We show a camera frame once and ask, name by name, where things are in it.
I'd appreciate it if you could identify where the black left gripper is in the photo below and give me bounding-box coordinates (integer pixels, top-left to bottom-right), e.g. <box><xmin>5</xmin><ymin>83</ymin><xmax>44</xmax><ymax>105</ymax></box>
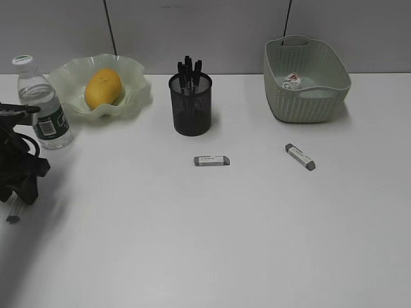
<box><xmin>0</xmin><ymin>104</ymin><xmax>50</xmax><ymax>205</ymax></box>

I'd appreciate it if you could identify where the grey eraser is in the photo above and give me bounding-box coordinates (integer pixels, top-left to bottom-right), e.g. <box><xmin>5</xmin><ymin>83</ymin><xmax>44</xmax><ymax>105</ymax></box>
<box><xmin>6</xmin><ymin>199</ymin><xmax>24</xmax><ymax>224</ymax></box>
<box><xmin>285</xmin><ymin>143</ymin><xmax>316</xmax><ymax>171</ymax></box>
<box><xmin>193</xmin><ymin>155</ymin><xmax>231</xmax><ymax>167</ymax></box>

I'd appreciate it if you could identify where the clear water bottle green label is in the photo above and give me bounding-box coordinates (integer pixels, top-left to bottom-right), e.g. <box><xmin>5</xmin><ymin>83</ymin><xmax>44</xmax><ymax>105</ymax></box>
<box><xmin>12</xmin><ymin>55</ymin><xmax>74</xmax><ymax>150</ymax></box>

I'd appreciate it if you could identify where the yellow mango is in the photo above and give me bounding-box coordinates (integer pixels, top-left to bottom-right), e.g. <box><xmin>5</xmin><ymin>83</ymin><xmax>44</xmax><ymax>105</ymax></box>
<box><xmin>84</xmin><ymin>68</ymin><xmax>123</xmax><ymax>110</ymax></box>

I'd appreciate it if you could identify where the black marker pen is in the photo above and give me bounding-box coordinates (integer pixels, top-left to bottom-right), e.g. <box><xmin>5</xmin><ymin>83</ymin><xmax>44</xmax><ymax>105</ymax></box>
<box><xmin>177</xmin><ymin>62</ymin><xmax>186</xmax><ymax>95</ymax></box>
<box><xmin>192</xmin><ymin>60</ymin><xmax>202</xmax><ymax>94</ymax></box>
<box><xmin>184</xmin><ymin>55</ymin><xmax>193</xmax><ymax>95</ymax></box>

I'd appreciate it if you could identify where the waste paper ball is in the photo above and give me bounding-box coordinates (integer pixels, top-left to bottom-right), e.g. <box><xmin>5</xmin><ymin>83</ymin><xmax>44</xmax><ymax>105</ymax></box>
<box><xmin>283</xmin><ymin>73</ymin><xmax>302</xmax><ymax>90</ymax></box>

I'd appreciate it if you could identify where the pale green wavy plate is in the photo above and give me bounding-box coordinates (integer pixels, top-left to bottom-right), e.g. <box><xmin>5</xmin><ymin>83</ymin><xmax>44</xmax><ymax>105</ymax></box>
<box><xmin>48</xmin><ymin>54</ymin><xmax>152</xmax><ymax>122</ymax></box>

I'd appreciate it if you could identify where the black mesh pen holder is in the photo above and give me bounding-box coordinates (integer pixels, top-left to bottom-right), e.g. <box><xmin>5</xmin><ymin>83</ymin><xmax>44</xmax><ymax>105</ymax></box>
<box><xmin>168</xmin><ymin>73</ymin><xmax>213</xmax><ymax>137</ymax></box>

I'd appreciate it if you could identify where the pale green woven basket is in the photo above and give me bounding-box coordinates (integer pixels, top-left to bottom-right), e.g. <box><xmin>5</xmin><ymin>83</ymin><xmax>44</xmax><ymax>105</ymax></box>
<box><xmin>263</xmin><ymin>35</ymin><xmax>351</xmax><ymax>123</ymax></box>

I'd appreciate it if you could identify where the black cable on left wall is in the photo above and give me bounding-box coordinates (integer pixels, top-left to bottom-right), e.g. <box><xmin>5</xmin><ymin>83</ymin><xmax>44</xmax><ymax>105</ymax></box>
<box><xmin>104</xmin><ymin>0</ymin><xmax>118</xmax><ymax>56</ymax></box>

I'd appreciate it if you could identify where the black cable on wall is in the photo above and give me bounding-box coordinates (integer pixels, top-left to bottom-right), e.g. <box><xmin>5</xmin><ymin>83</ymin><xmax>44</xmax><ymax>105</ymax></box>
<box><xmin>104</xmin><ymin>0</ymin><xmax>118</xmax><ymax>56</ymax></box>
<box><xmin>281</xmin><ymin>0</ymin><xmax>293</xmax><ymax>46</ymax></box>

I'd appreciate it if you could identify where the black cable on right wall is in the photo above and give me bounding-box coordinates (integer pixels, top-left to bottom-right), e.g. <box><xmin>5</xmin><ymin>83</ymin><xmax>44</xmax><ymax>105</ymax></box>
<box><xmin>281</xmin><ymin>0</ymin><xmax>293</xmax><ymax>46</ymax></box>

